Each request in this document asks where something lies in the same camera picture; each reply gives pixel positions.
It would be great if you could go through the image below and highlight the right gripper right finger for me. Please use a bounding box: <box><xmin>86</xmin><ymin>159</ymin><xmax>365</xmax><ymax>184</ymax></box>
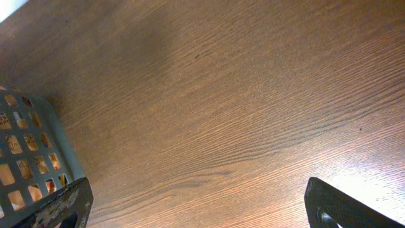
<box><xmin>304</xmin><ymin>177</ymin><xmax>404</xmax><ymax>228</ymax></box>

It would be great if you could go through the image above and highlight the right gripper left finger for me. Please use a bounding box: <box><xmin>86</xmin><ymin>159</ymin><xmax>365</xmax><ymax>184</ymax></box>
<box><xmin>12</xmin><ymin>177</ymin><xmax>94</xmax><ymax>228</ymax></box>

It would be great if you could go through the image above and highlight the grey plastic basket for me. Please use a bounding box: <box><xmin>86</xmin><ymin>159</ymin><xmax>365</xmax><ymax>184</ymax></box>
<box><xmin>1</xmin><ymin>86</ymin><xmax>85</xmax><ymax>227</ymax></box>

